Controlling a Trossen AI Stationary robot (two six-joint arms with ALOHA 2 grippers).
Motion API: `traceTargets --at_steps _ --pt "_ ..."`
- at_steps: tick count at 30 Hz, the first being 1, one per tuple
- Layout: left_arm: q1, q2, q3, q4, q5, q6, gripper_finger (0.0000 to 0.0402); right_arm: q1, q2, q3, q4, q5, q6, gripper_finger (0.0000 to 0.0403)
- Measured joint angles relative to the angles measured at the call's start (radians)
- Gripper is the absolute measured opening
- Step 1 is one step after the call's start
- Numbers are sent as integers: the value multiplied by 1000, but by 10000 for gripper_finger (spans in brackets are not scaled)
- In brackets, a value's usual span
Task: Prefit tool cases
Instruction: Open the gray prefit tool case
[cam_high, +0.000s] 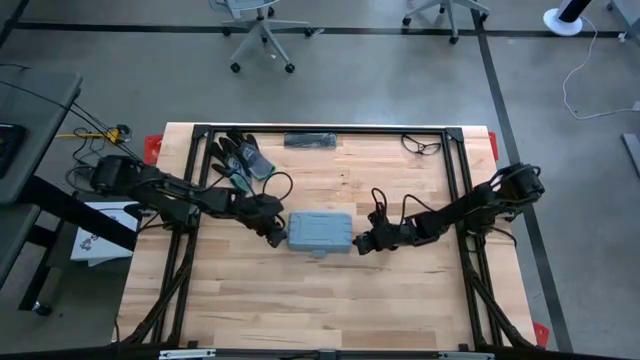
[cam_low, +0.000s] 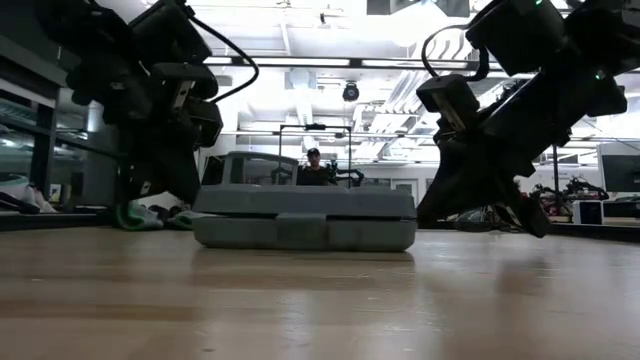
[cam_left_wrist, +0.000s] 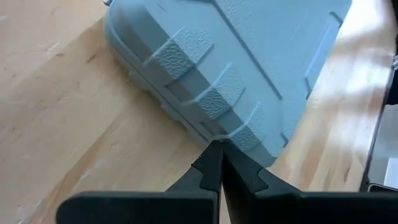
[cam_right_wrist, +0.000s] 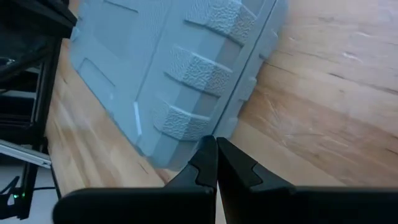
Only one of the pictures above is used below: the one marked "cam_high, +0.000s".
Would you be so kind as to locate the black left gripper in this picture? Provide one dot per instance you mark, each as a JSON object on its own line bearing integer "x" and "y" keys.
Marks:
{"x": 260, "y": 210}

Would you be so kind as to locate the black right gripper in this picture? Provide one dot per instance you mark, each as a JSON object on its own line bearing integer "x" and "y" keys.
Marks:
{"x": 392, "y": 232}

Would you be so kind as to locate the grey plastic tool case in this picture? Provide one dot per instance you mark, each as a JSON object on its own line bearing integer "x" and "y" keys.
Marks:
{"x": 320, "y": 232}

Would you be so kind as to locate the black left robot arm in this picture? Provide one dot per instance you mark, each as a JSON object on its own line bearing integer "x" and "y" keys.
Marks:
{"x": 150, "y": 187}

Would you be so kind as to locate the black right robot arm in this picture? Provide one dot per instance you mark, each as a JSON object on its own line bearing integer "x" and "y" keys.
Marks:
{"x": 475, "y": 205}

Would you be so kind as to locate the black zip tie bag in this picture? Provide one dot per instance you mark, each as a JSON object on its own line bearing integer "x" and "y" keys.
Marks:
{"x": 310, "y": 140}

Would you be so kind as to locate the clear safety glasses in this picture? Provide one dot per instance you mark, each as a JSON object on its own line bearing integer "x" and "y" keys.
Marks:
{"x": 429, "y": 147}

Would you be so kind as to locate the red table clamp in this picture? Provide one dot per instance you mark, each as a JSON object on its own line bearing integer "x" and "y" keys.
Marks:
{"x": 540, "y": 334}
{"x": 493, "y": 146}
{"x": 152, "y": 149}

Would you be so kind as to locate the white cardboard box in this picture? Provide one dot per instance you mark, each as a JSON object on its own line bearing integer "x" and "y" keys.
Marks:
{"x": 95, "y": 240}

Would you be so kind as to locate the black table leg beam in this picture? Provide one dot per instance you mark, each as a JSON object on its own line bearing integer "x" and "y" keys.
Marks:
{"x": 75, "y": 210}

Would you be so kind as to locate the grey office chair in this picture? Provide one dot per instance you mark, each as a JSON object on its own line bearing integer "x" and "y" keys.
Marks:
{"x": 450, "y": 12}
{"x": 260, "y": 30}

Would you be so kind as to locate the grey side table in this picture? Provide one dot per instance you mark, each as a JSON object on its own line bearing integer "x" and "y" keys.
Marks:
{"x": 15, "y": 240}
{"x": 35, "y": 110}

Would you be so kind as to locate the black keyboard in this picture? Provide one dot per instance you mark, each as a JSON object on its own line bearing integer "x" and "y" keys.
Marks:
{"x": 10, "y": 150}

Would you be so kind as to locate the white round fan base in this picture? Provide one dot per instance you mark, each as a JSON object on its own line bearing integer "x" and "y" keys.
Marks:
{"x": 560, "y": 22}

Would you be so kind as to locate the grey desk corner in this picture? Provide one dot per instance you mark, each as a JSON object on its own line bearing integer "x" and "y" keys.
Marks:
{"x": 627, "y": 12}

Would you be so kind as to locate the black aluminium table frame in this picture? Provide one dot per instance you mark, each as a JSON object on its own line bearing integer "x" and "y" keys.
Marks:
{"x": 350, "y": 129}

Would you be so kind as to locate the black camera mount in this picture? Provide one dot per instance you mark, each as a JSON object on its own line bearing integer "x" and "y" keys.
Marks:
{"x": 329, "y": 355}

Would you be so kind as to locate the silver metal bracket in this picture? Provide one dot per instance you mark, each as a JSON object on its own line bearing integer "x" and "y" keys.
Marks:
{"x": 185, "y": 354}
{"x": 465, "y": 356}

